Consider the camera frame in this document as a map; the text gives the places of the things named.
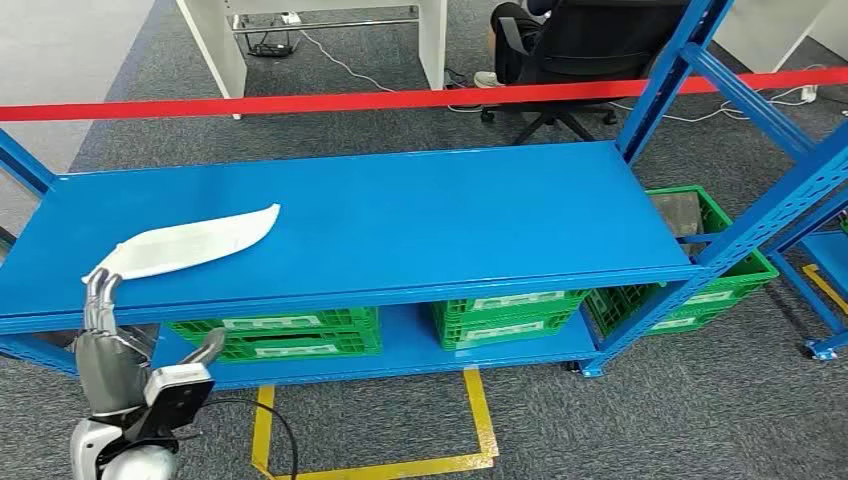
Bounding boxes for white desk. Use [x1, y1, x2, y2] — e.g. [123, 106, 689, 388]
[175, 0, 448, 121]

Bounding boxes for white curved plastic part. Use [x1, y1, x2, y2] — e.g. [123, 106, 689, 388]
[82, 203, 282, 285]

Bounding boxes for black office chair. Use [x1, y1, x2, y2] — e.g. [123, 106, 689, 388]
[480, 0, 690, 146]

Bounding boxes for blue metal shelf rack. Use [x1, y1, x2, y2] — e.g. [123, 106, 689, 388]
[768, 192, 848, 362]
[0, 0, 848, 399]

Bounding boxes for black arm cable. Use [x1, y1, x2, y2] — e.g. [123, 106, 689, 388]
[198, 397, 299, 480]

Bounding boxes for white furniture panel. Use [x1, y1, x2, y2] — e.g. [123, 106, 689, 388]
[712, 0, 848, 74]

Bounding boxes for white floor cables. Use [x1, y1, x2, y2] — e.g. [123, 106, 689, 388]
[609, 62, 829, 125]

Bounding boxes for white floor cable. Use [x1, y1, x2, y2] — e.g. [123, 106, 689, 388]
[298, 29, 485, 114]

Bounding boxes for person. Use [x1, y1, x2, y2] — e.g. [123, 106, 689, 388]
[473, 0, 564, 89]

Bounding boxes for red barrier belt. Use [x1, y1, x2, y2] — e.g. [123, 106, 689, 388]
[0, 66, 848, 124]

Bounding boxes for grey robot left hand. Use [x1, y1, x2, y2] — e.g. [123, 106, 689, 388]
[74, 266, 227, 417]

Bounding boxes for brown cardboard piece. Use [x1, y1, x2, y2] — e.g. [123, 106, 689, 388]
[652, 192, 707, 256]

